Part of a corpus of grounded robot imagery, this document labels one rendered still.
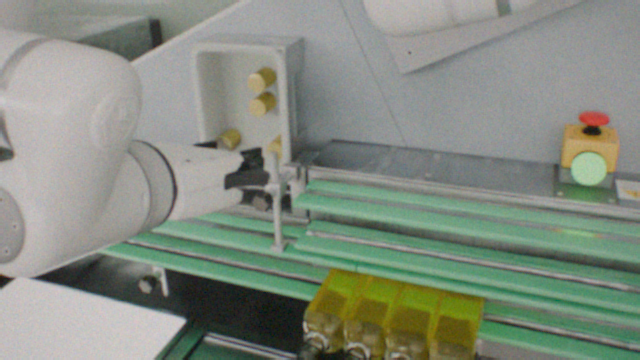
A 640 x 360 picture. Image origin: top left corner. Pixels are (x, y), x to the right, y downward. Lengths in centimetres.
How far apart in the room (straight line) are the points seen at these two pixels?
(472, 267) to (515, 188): 13
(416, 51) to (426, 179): 20
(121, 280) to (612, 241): 92
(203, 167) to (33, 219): 16
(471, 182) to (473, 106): 14
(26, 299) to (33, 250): 87
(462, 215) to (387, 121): 24
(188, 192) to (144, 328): 64
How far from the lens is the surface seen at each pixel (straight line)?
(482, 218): 85
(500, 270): 87
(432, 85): 97
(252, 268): 103
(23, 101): 36
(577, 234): 84
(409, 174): 91
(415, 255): 88
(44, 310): 120
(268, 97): 102
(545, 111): 96
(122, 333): 109
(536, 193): 89
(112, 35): 185
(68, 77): 34
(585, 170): 89
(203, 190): 48
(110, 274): 131
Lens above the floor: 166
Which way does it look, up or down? 56 degrees down
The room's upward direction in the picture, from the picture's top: 136 degrees counter-clockwise
